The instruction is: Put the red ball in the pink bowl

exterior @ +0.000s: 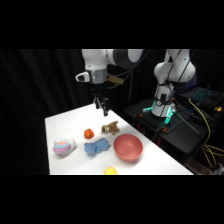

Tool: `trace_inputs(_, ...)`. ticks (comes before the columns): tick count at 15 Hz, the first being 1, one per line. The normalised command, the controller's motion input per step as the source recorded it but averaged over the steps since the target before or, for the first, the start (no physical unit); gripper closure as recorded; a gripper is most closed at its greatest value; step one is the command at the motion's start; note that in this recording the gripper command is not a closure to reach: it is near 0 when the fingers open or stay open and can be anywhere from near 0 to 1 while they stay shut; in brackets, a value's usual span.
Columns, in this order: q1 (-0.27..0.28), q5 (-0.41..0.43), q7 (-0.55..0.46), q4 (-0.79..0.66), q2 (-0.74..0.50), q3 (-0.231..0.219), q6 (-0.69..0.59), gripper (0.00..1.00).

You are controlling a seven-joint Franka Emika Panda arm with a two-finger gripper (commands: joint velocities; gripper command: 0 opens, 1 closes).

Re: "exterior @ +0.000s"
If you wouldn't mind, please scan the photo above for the red ball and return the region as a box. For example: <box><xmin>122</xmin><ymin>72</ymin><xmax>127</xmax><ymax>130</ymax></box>
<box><xmin>83</xmin><ymin>128</ymin><xmax>95</xmax><ymax>140</ymax></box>

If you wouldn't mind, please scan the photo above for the yellowish wrist-mounted board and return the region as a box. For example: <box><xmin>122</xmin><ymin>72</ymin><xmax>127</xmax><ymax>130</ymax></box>
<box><xmin>106</xmin><ymin>74</ymin><xmax>127</xmax><ymax>87</ymax></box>

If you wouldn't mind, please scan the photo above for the pink bowl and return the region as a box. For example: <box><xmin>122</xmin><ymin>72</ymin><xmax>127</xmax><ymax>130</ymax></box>
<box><xmin>113</xmin><ymin>133</ymin><xmax>144</xmax><ymax>164</ymax></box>

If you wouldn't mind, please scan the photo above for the black laptop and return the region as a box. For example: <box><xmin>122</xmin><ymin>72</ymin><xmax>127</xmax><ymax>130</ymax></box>
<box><xmin>181</xmin><ymin>85</ymin><xmax>224</xmax><ymax>109</ymax></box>

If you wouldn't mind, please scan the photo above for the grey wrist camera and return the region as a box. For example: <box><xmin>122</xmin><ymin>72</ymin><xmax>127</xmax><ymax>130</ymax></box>
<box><xmin>75</xmin><ymin>71</ymin><xmax>91</xmax><ymax>84</ymax></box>

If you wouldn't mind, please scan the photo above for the brown plush toy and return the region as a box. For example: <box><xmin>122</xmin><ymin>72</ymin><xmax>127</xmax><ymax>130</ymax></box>
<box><xmin>100</xmin><ymin>120</ymin><xmax>121</xmax><ymax>136</ymax></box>

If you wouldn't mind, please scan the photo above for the yellow ball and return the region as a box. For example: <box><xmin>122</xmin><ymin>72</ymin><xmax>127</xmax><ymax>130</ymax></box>
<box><xmin>102</xmin><ymin>166</ymin><xmax>119</xmax><ymax>176</ymax></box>

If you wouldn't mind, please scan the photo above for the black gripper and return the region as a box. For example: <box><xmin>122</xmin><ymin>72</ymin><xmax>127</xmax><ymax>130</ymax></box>
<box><xmin>90</xmin><ymin>81</ymin><xmax>110</xmax><ymax>117</ymax></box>

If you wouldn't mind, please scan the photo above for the yellow cable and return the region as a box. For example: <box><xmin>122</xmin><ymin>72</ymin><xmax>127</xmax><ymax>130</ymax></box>
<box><xmin>187</xmin><ymin>98</ymin><xmax>224</xmax><ymax>170</ymax></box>

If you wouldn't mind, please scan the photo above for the multicoloured toy in clear bag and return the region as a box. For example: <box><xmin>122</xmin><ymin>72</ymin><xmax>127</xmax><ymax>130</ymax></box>
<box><xmin>52</xmin><ymin>136</ymin><xmax>77</xmax><ymax>157</ymax></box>

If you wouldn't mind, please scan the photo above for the blue crumpled cloth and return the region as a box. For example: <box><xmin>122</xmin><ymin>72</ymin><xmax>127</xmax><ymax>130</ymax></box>
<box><xmin>83</xmin><ymin>138</ymin><xmax>112</xmax><ymax>157</ymax></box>

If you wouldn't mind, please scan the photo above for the black robot stand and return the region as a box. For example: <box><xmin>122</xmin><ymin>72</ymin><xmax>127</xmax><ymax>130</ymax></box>
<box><xmin>123</xmin><ymin>97</ymin><xmax>224</xmax><ymax>165</ymax></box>

